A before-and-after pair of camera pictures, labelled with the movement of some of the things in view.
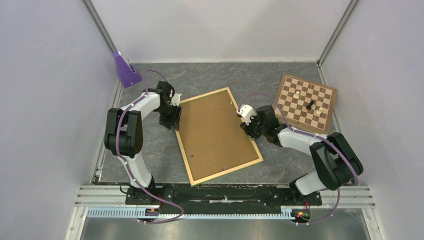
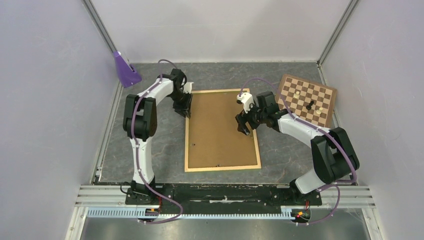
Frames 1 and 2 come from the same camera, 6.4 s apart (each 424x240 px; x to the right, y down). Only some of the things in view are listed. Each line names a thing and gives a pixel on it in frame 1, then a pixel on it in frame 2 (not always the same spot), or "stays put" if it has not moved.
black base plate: [220, 196] stays put
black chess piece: [308, 107] stays put
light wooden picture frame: [253, 162] → [245, 96]
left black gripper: [174, 120] → [185, 109]
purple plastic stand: [128, 76] stays put
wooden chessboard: [305, 103] stays put
